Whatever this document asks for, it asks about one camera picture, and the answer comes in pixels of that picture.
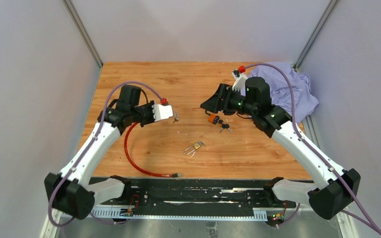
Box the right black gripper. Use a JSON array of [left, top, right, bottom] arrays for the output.
[[200, 84, 256, 117]]

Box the black head key bunch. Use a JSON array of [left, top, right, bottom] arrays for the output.
[[218, 119, 232, 133]]

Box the brass padlock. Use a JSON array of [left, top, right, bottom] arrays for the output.
[[184, 142, 201, 155]]

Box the red cable lock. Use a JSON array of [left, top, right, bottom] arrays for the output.
[[124, 122, 183, 178]]

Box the orange black padlock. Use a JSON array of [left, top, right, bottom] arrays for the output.
[[204, 110, 220, 124]]

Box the silver key pair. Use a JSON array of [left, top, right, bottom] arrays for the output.
[[173, 114, 179, 123]]

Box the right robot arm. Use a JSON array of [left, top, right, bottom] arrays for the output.
[[200, 77, 361, 220]]

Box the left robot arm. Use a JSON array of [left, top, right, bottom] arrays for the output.
[[44, 81, 173, 227]]

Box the lavender crumpled cloth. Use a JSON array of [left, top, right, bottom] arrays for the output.
[[248, 62, 319, 124]]

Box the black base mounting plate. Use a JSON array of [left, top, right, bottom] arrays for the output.
[[100, 178, 297, 218]]

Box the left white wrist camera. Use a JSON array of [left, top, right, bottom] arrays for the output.
[[152, 104, 173, 122]]

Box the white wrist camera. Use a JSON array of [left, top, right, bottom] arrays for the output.
[[152, 104, 173, 122], [232, 69, 248, 92]]

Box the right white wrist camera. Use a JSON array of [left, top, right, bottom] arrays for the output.
[[232, 69, 248, 92]]

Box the aluminium frame rail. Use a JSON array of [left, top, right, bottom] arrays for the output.
[[80, 186, 297, 222]]

